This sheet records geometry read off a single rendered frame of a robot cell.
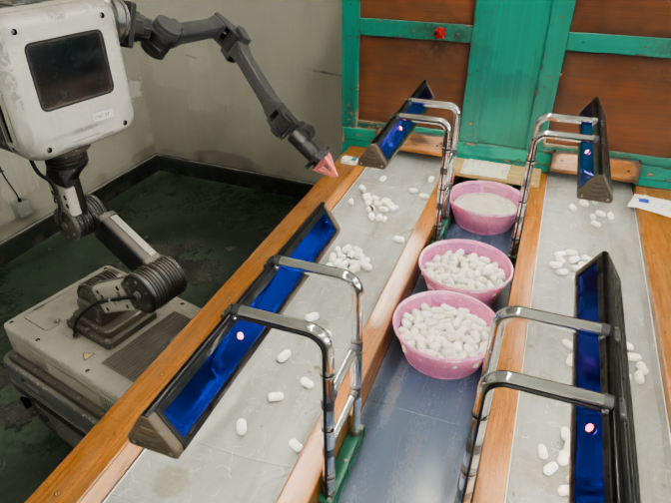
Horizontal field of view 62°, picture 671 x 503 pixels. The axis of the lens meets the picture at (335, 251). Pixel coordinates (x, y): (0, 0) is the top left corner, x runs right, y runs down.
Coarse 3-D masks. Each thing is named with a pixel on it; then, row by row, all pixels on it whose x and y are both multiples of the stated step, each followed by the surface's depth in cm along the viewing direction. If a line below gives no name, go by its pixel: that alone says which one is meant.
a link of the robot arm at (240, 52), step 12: (240, 36) 193; (240, 48) 192; (228, 60) 197; (240, 60) 192; (252, 60) 193; (252, 72) 190; (252, 84) 190; (264, 84) 188; (264, 96) 187; (276, 96) 189; (264, 108) 187; (276, 108) 184; (276, 120) 184; (288, 120) 182; (276, 132) 185
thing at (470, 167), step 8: (464, 160) 219; (472, 160) 219; (464, 168) 213; (472, 168) 213; (480, 168) 213; (488, 168) 213; (496, 168) 213; (504, 168) 213; (488, 176) 207; (496, 176) 207; (504, 176) 207
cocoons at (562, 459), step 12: (588, 204) 194; (600, 216) 188; (612, 216) 186; (564, 252) 167; (576, 252) 167; (552, 264) 162; (636, 360) 130; (636, 372) 126; (564, 432) 112; (540, 444) 109; (540, 456) 108; (564, 456) 107; (552, 468) 105; (564, 492) 101
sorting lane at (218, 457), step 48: (384, 192) 205; (336, 240) 177; (384, 240) 177; (336, 288) 155; (288, 336) 139; (336, 336) 138; (240, 384) 125; (288, 384) 125; (288, 432) 114; (144, 480) 105; (192, 480) 105; (240, 480) 105
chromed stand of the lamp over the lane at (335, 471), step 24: (264, 264) 100; (288, 264) 99; (312, 264) 98; (360, 288) 96; (240, 312) 87; (264, 312) 86; (360, 312) 99; (312, 336) 83; (360, 336) 102; (360, 360) 105; (336, 384) 95; (360, 384) 109; (360, 408) 113; (336, 432) 101; (360, 432) 117; (336, 456) 112; (336, 480) 108
